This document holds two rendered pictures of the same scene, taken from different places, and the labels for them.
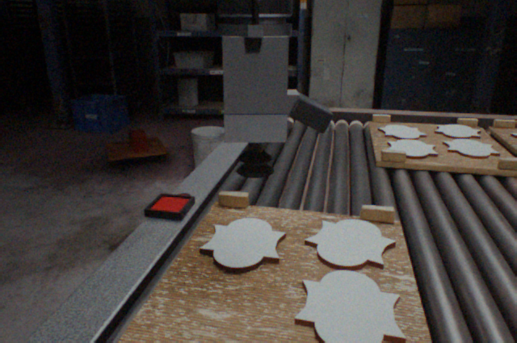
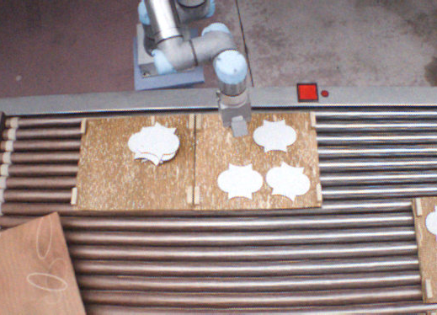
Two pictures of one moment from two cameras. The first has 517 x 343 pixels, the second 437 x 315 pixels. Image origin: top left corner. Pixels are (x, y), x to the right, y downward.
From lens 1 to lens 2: 1.39 m
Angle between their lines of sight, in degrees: 71
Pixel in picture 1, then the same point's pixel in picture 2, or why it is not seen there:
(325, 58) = not seen: outside the picture
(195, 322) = (223, 133)
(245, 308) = (233, 146)
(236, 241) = (272, 132)
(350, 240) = (288, 180)
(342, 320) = (231, 178)
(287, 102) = (231, 120)
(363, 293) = (248, 185)
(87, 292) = not seen: hidden behind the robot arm
